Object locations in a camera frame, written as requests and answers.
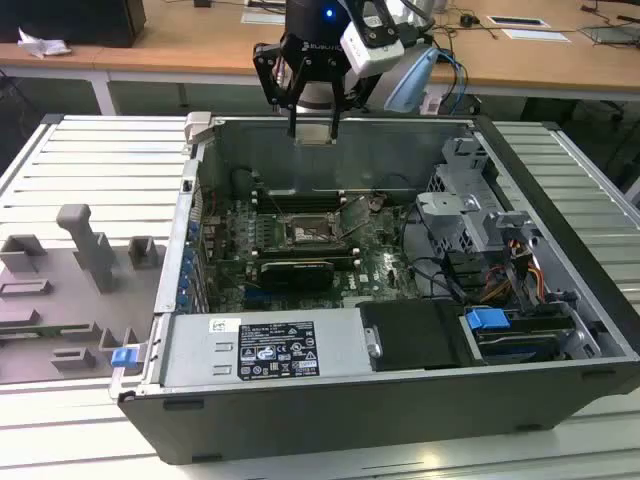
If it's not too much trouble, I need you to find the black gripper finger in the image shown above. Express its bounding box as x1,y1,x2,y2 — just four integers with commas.
329,74,380,140
251,42,308,138

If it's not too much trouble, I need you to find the silver CPU plate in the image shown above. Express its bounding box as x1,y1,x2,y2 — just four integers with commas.
294,124,335,147

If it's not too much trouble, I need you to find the CPU socket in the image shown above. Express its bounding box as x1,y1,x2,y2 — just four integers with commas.
283,213,347,250

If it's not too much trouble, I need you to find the black RAM slot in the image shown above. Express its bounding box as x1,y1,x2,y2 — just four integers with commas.
254,254,360,267

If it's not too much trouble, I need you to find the wooden desk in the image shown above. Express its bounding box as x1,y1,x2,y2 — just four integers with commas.
0,0,640,104

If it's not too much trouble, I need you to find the pale blue teach pendant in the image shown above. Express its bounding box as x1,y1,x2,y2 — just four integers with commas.
383,47,440,114

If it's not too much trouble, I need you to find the green motherboard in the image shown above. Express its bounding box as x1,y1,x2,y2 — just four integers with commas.
199,189,426,311

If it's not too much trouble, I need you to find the metal drive cage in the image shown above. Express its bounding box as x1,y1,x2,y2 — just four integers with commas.
414,137,542,252

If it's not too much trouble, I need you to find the black graphics card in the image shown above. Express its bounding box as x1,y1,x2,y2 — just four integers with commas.
259,259,335,294

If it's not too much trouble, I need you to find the black box on desk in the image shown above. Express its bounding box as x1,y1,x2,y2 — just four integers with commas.
0,0,148,49

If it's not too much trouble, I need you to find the crumpled white paper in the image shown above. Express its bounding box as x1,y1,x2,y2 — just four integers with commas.
17,26,72,59

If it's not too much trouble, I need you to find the black plastic shroud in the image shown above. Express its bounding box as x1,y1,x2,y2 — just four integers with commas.
358,299,482,374

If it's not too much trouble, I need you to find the hard disk in blue carrier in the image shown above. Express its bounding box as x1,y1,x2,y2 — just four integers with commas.
463,307,574,364

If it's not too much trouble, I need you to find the silver power supply unit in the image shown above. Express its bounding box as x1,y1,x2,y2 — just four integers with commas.
159,307,374,389

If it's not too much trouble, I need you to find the black office chair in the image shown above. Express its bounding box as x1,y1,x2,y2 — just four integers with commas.
589,99,640,192

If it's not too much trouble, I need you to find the grey parts rack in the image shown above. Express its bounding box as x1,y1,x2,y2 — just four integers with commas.
0,203,169,385

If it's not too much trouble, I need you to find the black open PC case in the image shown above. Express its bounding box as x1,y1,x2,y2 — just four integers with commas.
108,112,640,466

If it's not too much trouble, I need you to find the blue case latch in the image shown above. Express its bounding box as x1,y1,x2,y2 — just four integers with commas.
111,347,139,370

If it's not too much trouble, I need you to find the green RAM stick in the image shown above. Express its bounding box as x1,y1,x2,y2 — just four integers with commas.
0,325,89,341

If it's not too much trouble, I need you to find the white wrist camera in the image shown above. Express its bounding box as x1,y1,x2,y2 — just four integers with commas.
339,14,406,80

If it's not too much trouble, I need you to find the grey case handle latch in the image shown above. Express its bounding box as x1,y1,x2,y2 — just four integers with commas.
183,110,217,147

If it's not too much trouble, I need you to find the blue cable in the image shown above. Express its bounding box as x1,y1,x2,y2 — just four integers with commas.
438,47,470,117

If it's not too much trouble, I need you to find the black wire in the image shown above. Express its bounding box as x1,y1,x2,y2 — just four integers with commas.
398,174,474,307

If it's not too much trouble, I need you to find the yellow red wire bundle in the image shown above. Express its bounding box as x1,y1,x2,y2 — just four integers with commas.
480,239,547,307

